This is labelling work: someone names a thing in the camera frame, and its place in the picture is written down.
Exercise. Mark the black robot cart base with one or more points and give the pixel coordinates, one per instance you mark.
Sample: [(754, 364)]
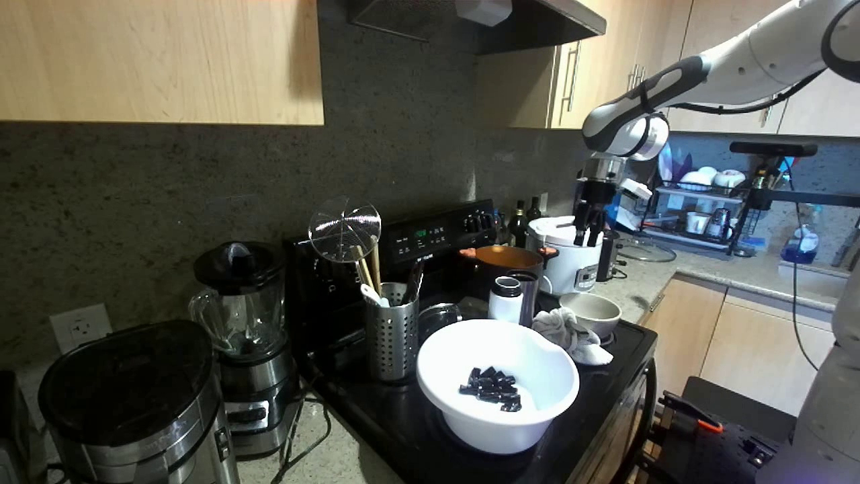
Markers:
[(715, 447)]

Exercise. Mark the small steel cup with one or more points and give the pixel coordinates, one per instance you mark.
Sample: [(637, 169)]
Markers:
[(438, 314)]

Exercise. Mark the light wood wall cabinet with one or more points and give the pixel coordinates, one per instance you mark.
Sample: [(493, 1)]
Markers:
[(161, 55), (647, 35)]

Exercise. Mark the white crumpled cloth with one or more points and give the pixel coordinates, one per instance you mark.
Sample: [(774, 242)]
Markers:
[(561, 328)]

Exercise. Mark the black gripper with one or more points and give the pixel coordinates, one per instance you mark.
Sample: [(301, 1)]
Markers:
[(597, 195)]

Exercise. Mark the slim black bottle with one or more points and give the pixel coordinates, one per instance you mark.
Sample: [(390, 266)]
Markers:
[(608, 256)]

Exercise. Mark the blender with black lid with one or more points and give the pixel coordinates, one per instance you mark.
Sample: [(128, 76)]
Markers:
[(241, 312)]

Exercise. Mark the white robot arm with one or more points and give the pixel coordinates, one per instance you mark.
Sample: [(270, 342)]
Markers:
[(754, 55)]

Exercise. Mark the perforated steel utensil holder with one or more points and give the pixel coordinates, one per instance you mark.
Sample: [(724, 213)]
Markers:
[(390, 336)]

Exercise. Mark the large white mixing bowl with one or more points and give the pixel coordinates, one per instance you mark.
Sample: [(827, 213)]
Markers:
[(539, 359)]

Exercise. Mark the dish rack with dishes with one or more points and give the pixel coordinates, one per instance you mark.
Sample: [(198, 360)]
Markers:
[(695, 209)]

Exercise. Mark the light wood base cabinet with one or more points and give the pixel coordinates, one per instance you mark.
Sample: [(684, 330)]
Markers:
[(743, 349)]

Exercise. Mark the pile of dark pieces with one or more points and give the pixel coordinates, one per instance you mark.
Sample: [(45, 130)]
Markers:
[(491, 388)]

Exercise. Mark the dark glass bottle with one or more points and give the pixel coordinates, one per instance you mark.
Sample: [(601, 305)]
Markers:
[(516, 223)]

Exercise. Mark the wooden chopstick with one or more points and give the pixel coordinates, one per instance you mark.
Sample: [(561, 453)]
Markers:
[(364, 266), (378, 266)]

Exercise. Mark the steel slow cooker black lid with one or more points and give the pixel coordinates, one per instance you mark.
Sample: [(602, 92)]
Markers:
[(135, 404)]

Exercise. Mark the lilac insulated bottle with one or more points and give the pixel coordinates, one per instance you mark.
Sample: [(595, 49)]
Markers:
[(505, 302)]

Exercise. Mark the white ceramic bowl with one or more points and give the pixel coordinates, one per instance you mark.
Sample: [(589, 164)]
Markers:
[(591, 312)]

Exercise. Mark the black electric stove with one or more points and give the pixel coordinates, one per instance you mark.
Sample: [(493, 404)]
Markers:
[(405, 419)]

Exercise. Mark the white wall outlet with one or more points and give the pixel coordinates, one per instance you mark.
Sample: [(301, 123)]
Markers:
[(81, 325)]

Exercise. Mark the dark range hood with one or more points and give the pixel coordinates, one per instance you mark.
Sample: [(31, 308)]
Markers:
[(539, 21)]

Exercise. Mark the black camera stand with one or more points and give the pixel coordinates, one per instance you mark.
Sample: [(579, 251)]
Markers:
[(781, 148)]

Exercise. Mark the white rice cooker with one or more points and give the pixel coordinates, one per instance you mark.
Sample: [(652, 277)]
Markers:
[(567, 264)]

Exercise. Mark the blue soap bottle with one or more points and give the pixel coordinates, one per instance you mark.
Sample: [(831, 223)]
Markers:
[(798, 242)]

